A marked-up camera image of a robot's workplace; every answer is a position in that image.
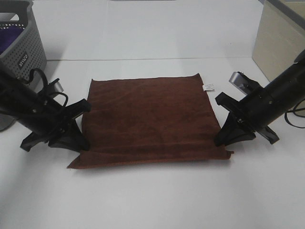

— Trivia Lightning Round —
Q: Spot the brown towel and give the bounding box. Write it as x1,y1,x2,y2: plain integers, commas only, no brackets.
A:
69,74,232,169

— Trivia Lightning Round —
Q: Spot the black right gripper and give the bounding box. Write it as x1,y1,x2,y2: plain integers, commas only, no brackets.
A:
214,92,279,146

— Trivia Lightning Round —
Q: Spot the purple towel in basket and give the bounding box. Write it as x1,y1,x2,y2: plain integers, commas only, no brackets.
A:
0,26,25,54

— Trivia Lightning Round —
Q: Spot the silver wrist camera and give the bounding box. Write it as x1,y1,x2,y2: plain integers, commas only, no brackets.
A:
229,72,252,95
48,78,64,94

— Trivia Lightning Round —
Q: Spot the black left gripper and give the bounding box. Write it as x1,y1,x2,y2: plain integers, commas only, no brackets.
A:
20,99,92,152

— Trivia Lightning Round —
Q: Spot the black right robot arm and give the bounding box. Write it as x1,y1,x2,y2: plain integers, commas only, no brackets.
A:
214,52,305,146

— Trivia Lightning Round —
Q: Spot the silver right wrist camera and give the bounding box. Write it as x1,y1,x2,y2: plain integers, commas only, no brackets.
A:
229,72,252,95

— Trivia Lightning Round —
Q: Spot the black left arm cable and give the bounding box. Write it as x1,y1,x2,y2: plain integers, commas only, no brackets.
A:
23,68,69,108

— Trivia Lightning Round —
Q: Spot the beige plastic basket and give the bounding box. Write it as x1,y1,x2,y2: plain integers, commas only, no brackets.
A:
252,0,305,81

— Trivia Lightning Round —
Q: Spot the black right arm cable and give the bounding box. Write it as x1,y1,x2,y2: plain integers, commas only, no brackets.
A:
284,95,305,129

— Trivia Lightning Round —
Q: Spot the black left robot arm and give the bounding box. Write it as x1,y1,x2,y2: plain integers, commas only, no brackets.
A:
0,68,92,152

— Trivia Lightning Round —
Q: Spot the grey perforated plastic basket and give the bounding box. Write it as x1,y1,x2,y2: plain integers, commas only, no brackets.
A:
0,0,48,131

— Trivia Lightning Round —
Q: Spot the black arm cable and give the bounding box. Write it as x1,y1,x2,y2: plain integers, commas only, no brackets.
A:
284,95,305,129
23,68,69,108

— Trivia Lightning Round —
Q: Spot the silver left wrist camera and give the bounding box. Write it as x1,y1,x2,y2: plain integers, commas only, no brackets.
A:
48,78,64,94

